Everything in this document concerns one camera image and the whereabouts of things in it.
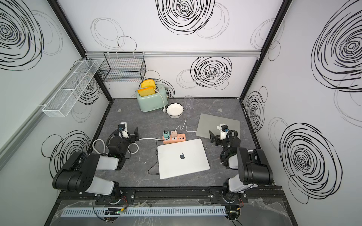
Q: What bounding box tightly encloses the pink power strip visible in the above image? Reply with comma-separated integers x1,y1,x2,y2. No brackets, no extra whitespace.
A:
162,134,186,144

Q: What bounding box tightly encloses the black charger cable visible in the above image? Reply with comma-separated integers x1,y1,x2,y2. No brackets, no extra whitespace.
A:
147,139,165,175

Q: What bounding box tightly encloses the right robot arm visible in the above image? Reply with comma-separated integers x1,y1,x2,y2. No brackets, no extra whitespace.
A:
209,129,273,203

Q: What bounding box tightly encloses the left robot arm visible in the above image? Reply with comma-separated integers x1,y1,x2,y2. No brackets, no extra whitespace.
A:
52,127,139,204

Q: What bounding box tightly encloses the grey laptop back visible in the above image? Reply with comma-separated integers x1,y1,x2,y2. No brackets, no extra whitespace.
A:
196,114,240,138

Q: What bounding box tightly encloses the silver laptop front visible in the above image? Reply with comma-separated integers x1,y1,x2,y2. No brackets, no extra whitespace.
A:
157,138,210,179

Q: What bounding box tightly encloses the mint green toaster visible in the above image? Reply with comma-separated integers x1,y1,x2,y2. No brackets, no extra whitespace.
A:
136,85,168,112

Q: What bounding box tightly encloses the clear drinking glass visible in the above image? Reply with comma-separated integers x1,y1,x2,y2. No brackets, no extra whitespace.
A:
184,95,194,110

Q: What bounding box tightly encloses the yellow toast slice front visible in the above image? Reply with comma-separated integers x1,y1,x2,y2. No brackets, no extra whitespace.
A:
137,87,156,97

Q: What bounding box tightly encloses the yellow toast slice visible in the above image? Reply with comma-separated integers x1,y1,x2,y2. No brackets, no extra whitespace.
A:
141,79,156,89
137,87,156,97

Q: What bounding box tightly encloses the white scalloped bowl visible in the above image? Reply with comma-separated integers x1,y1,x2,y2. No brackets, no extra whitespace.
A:
166,103,184,119

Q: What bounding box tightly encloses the yellow toast slice back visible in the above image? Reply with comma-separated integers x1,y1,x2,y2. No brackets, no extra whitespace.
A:
141,79,156,89

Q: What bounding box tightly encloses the white mesh shelf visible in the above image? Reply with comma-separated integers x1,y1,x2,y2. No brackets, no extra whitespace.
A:
42,59,99,117

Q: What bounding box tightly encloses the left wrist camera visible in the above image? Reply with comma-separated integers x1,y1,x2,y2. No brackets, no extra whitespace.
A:
118,122,130,138

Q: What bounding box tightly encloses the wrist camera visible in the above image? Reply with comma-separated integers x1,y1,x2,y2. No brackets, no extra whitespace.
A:
118,122,130,138
217,123,229,140

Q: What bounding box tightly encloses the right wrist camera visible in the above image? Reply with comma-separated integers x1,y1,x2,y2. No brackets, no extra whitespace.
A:
217,123,229,140

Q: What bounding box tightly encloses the white power strip cord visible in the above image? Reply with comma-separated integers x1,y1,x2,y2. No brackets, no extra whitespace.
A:
92,137,164,155

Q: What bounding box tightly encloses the white charger cable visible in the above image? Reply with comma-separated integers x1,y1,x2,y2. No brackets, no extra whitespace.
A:
174,119,198,133

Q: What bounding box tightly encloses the white toaster cord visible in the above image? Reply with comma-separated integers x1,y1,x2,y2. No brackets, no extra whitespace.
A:
155,89,167,114

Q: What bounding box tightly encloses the black wire basket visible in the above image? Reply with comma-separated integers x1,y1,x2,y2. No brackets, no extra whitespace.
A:
98,52,147,83

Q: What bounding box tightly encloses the white slotted cable duct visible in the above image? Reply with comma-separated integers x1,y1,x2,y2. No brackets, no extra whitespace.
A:
60,206,227,218

